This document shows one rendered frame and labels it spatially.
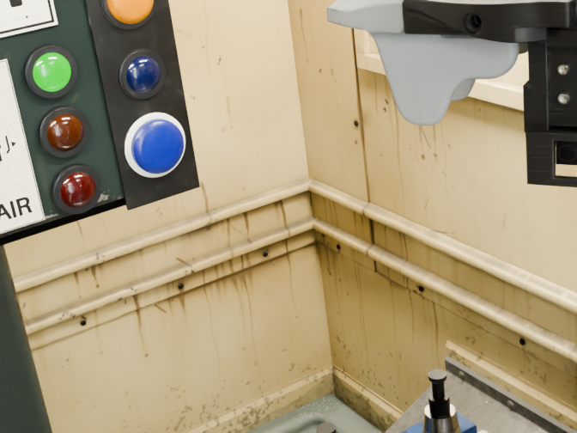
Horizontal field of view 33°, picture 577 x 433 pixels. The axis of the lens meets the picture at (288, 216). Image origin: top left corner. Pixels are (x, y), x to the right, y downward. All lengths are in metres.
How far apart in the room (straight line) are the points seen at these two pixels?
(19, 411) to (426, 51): 1.02
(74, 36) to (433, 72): 0.19
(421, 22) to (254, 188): 1.43
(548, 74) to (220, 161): 1.39
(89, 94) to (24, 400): 0.87
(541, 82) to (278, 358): 1.62
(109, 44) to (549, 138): 0.24
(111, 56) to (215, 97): 1.22
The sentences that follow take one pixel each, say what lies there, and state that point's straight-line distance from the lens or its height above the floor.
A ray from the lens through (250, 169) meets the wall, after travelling 1.81.
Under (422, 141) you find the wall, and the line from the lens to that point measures 1.56.
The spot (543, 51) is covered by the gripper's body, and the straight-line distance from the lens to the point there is 0.41.
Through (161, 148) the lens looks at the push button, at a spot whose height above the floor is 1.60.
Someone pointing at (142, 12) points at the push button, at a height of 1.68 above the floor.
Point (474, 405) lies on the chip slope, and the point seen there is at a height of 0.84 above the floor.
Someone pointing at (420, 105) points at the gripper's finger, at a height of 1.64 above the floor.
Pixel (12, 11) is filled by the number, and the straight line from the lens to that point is 0.51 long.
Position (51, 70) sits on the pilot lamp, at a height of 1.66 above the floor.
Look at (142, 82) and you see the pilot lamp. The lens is 0.53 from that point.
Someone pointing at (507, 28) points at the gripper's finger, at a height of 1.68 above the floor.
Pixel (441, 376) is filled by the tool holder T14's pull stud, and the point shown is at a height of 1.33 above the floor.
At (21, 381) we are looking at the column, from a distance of 1.35.
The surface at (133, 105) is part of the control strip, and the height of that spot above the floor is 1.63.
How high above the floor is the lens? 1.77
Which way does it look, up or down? 23 degrees down
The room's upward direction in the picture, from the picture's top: 8 degrees counter-clockwise
